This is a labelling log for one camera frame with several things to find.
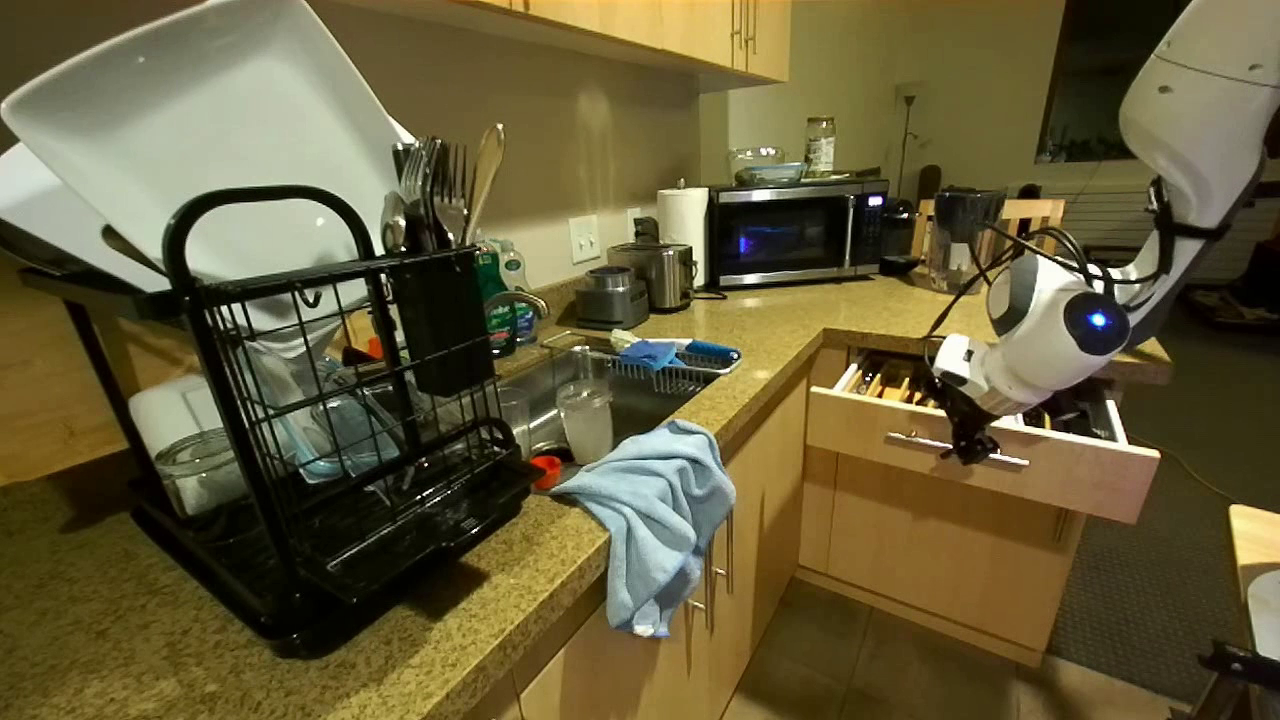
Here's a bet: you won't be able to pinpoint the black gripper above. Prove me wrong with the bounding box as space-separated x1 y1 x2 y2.
932 380 997 463

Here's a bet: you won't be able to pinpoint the wooden cutlery drawer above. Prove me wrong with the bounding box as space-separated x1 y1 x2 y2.
806 347 1160 525

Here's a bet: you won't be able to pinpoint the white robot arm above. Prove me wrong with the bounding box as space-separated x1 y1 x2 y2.
926 0 1280 463

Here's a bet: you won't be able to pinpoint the black microwave oven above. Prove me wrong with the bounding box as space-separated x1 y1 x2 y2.
704 181 891 291

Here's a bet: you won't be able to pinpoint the blue cloth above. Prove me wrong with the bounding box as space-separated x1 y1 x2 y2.
552 418 735 639

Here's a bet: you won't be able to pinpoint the blue sponge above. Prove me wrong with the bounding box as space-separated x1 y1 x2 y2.
614 340 738 375

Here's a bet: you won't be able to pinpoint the silver toaster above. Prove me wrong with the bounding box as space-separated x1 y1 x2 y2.
608 244 695 311

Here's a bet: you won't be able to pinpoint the paper towel roll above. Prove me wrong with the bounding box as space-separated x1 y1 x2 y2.
654 182 706 284

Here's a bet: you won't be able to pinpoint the grey small appliance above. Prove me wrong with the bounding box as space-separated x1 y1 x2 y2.
574 262 647 326

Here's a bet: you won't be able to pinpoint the clear drinking glass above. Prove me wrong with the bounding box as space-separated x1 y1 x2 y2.
556 380 610 463

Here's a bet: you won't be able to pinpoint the wooden upper cabinets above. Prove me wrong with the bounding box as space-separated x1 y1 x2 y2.
348 0 792 83

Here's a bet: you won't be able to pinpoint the steel kitchen sink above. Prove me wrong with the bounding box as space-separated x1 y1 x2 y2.
496 330 738 450

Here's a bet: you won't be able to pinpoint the green dish soap bottle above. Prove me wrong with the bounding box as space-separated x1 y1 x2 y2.
476 244 535 355

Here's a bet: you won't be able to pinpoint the black utensil holder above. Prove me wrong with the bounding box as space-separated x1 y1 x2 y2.
393 251 493 394

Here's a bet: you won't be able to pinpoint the black dish rack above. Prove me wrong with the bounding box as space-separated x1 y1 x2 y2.
52 182 535 660

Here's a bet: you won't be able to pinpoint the white square plate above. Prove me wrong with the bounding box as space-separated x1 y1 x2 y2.
5 0 400 291

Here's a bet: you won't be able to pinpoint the wall light switch plate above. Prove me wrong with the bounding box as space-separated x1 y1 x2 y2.
566 214 603 262

